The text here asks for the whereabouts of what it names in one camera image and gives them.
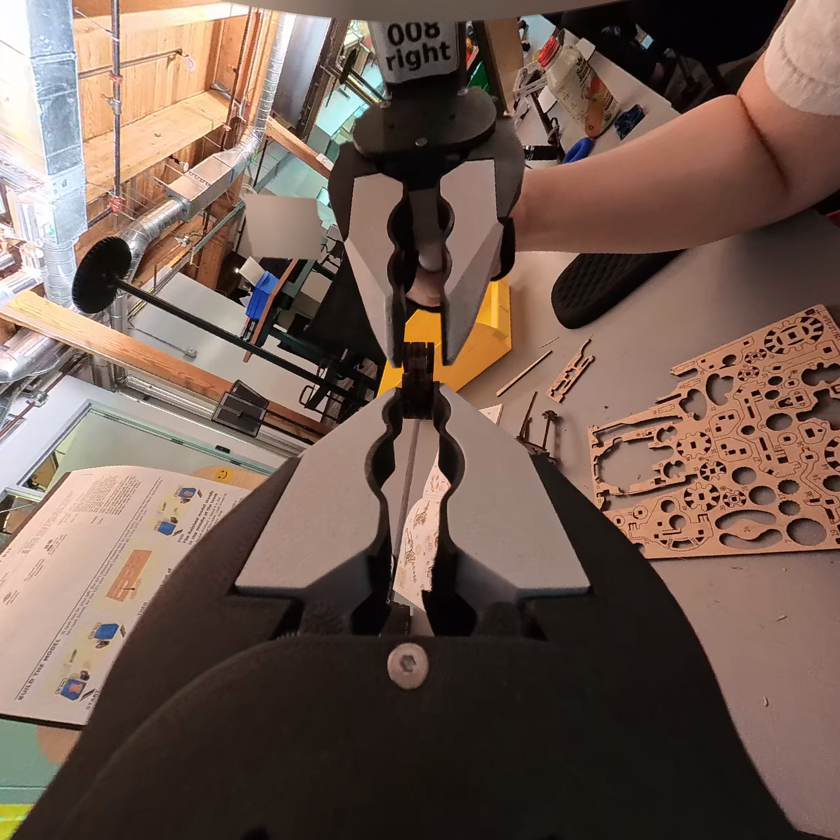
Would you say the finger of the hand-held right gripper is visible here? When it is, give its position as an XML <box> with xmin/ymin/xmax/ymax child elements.
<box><xmin>420</xmin><ymin>159</ymin><xmax>506</xmax><ymax>367</ymax></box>
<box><xmin>344</xmin><ymin>172</ymin><xmax>421</xmax><ymax>368</ymax></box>

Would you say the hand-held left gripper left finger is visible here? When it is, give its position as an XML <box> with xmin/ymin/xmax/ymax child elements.
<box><xmin>234</xmin><ymin>387</ymin><xmax>403</xmax><ymax>637</ymax></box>

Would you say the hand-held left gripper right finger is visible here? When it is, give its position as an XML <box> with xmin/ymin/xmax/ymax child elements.
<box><xmin>427</xmin><ymin>384</ymin><xmax>592</xmax><ymax>637</ymax></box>

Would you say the silver ventilation duct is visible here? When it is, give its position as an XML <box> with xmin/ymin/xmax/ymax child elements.
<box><xmin>98</xmin><ymin>13</ymin><xmax>296</xmax><ymax>277</ymax></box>

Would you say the black disc on rod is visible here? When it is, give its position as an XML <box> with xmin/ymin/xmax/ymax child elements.
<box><xmin>71</xmin><ymin>236</ymin><xmax>395</xmax><ymax>401</ymax></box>

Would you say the small black frame stand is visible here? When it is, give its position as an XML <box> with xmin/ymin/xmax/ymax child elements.
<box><xmin>211</xmin><ymin>381</ymin><xmax>269</xmax><ymax>439</ymax></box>

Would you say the yellow box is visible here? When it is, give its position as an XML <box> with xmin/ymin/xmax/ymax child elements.
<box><xmin>377</xmin><ymin>279</ymin><xmax>511</xmax><ymax>395</ymax></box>

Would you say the small dark wooden assembly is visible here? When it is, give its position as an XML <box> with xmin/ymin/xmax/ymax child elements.
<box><xmin>515</xmin><ymin>392</ymin><xmax>560</xmax><ymax>460</ymax></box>

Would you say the person's right hand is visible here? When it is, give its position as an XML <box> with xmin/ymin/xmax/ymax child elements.
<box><xmin>407</xmin><ymin>269</ymin><xmax>448</xmax><ymax>309</ymax></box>

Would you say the dark wooden model part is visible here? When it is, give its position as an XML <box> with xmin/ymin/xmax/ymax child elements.
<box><xmin>402</xmin><ymin>371</ymin><xmax>438</xmax><ymax>419</ymax></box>

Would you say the person's right forearm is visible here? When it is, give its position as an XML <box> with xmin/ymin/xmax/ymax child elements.
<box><xmin>512</xmin><ymin>66</ymin><xmax>840</xmax><ymax>253</ymax></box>

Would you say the thin wooden stick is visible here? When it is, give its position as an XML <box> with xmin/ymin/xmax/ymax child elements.
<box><xmin>495</xmin><ymin>350</ymin><xmax>553</xmax><ymax>398</ymax></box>

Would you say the laminated instruction board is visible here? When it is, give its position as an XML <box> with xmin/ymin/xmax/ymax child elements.
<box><xmin>0</xmin><ymin>467</ymin><xmax>253</xmax><ymax>728</ymax></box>

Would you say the slotted wooden strip part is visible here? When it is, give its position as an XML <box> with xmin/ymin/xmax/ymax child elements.
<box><xmin>546</xmin><ymin>338</ymin><xmax>595</xmax><ymax>403</ymax></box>

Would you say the black wrist rest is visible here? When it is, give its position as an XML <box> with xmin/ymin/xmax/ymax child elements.
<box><xmin>551</xmin><ymin>249</ymin><xmax>683</xmax><ymax>330</ymax></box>

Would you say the laser-cut wooden parts sheet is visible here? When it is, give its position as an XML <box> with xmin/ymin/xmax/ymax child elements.
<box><xmin>588</xmin><ymin>305</ymin><xmax>840</xmax><ymax>560</ymax></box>

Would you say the white shirt sleeve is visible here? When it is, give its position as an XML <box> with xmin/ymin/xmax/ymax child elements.
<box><xmin>763</xmin><ymin>0</ymin><xmax>840</xmax><ymax>112</ymax></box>

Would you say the plastic bottle with red cap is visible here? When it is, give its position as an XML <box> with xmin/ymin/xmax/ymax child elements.
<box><xmin>538</xmin><ymin>29</ymin><xmax>621</xmax><ymax>139</ymax></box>

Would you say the printed instruction booklet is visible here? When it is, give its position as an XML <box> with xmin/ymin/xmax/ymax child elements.
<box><xmin>394</xmin><ymin>462</ymin><xmax>454</xmax><ymax>611</ymax></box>

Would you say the round wooden smiley board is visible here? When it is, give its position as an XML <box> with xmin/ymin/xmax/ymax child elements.
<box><xmin>192</xmin><ymin>463</ymin><xmax>275</xmax><ymax>490</ymax></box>

